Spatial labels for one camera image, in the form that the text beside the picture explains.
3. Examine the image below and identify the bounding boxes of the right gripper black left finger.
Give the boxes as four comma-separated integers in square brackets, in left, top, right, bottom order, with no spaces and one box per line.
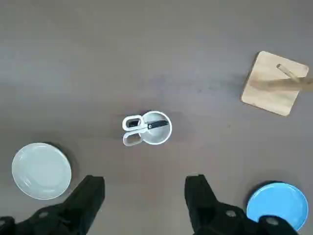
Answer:
[0,174,106,235]

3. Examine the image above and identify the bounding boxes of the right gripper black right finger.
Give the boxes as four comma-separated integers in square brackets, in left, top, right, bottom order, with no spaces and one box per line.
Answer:
[184,174,301,235]

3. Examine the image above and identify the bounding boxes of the white-handled black-edged scissors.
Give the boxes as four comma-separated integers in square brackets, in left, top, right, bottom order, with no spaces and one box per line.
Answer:
[122,114,169,147]

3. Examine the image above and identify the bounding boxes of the white plate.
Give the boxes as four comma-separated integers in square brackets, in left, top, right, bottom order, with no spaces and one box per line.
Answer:
[11,142,72,200]

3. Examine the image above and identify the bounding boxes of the blue plate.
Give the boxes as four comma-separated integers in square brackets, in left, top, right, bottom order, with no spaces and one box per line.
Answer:
[246,182,310,232]

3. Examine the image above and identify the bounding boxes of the wooden hanging rack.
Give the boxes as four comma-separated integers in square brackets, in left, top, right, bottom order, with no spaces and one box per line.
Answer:
[241,50,313,117]

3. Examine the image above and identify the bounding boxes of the white mug with black handle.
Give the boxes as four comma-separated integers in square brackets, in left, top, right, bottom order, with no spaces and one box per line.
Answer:
[140,110,173,145]

